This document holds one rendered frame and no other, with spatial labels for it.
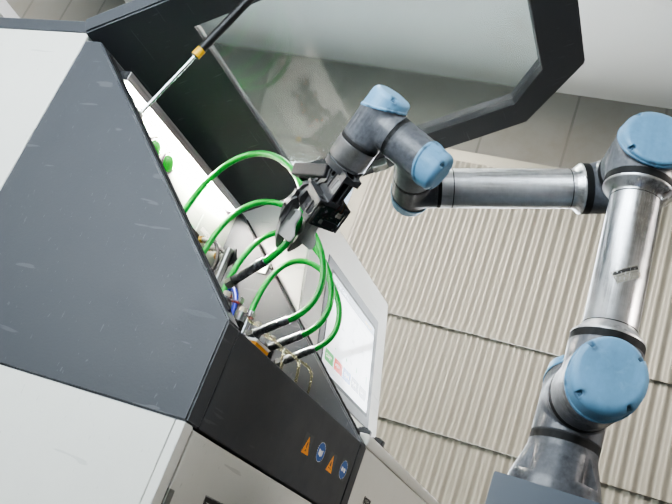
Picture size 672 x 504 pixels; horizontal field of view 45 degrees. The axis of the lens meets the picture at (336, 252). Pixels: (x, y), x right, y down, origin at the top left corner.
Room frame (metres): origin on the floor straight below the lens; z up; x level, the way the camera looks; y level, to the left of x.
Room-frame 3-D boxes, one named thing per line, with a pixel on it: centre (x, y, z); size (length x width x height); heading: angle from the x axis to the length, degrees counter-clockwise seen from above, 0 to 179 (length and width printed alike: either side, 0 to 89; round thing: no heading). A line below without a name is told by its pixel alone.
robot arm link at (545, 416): (1.32, -0.47, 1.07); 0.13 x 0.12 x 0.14; 172
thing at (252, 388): (1.51, -0.03, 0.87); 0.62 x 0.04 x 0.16; 152
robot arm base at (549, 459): (1.33, -0.47, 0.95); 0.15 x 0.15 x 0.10
